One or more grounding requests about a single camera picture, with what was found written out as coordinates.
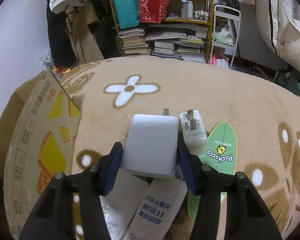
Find stack of books left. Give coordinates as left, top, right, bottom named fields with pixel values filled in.
left=118, top=27, right=151, bottom=56

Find red gift bag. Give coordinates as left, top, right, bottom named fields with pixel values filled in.
left=138, top=0, right=171, bottom=24

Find beige trench coat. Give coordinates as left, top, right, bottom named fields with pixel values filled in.
left=66, top=2, right=104, bottom=64

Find large white charger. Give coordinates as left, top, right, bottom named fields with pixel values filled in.
left=121, top=114, right=179, bottom=179

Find teal bag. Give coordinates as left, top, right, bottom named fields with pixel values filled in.
left=112, top=0, right=139, bottom=29

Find white lotion tube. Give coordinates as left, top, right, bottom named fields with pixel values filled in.
left=122, top=179, right=187, bottom=240

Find stack of books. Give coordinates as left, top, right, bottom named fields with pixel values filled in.
left=118, top=27, right=151, bottom=56
left=144, top=23, right=208, bottom=63

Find black hanging coat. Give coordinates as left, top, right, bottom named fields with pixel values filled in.
left=46, top=0, right=77, bottom=68

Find small white plug adapter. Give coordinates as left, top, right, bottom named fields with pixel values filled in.
left=179, top=109, right=207, bottom=147

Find stack of books right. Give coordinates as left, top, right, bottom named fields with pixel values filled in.
left=144, top=23, right=208, bottom=63

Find white utility cart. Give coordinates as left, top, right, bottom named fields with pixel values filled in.
left=209, top=4, right=242, bottom=68

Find white case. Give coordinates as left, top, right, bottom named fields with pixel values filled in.
left=100, top=170, right=149, bottom=239

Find plastic bag with toys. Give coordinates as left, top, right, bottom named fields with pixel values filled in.
left=38, top=49, right=75, bottom=77

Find white bottles on shelf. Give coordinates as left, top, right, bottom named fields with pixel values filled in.
left=180, top=0, right=209, bottom=22

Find white duvet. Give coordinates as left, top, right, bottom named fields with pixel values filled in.
left=255, top=0, right=300, bottom=72

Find cardboard box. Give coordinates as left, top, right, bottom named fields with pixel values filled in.
left=0, top=70, right=81, bottom=239

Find green surfboard-shaped card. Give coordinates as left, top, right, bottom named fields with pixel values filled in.
left=187, top=121, right=239, bottom=221

